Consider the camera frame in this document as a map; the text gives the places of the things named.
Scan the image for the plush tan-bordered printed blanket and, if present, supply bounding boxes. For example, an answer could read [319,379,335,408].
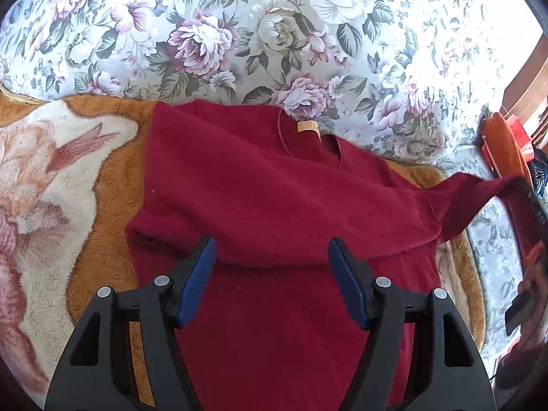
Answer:
[0,83,486,399]

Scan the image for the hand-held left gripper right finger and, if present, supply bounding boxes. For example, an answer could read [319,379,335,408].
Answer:
[327,237,497,411]

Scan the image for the red knit sweater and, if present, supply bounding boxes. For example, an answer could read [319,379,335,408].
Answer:
[125,100,532,411]

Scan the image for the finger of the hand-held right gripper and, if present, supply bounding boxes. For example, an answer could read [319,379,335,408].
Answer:
[511,175,548,262]

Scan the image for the red box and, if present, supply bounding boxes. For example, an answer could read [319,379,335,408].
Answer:
[509,117,537,160]

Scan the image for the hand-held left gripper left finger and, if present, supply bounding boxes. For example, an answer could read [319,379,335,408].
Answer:
[44,235,217,411]

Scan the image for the floral bedspread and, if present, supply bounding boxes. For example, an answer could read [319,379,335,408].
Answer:
[0,0,548,369]

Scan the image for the wooden furniture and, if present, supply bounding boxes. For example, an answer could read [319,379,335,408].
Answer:
[501,47,548,138]

